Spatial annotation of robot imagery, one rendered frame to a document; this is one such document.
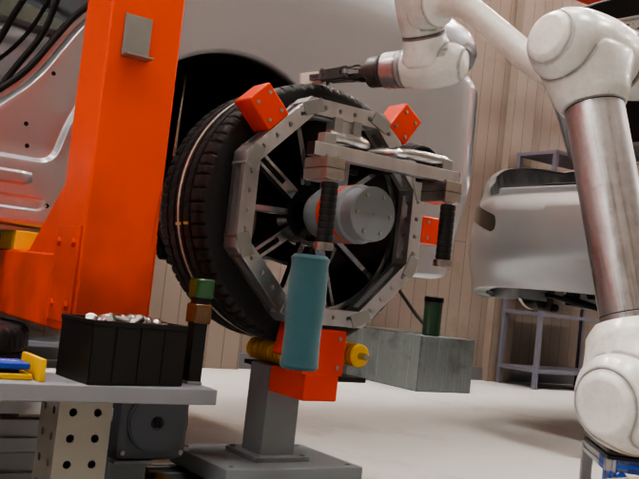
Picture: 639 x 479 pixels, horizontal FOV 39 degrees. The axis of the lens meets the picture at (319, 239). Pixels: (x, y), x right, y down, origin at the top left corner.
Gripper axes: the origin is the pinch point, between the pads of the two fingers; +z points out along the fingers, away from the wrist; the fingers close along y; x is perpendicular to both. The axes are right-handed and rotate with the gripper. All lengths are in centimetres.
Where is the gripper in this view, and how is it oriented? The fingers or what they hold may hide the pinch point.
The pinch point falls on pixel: (312, 78)
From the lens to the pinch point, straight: 233.6
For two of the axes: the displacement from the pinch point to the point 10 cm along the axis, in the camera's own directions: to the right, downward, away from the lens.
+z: -8.6, -0.1, 5.2
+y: 5.2, -0.3, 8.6
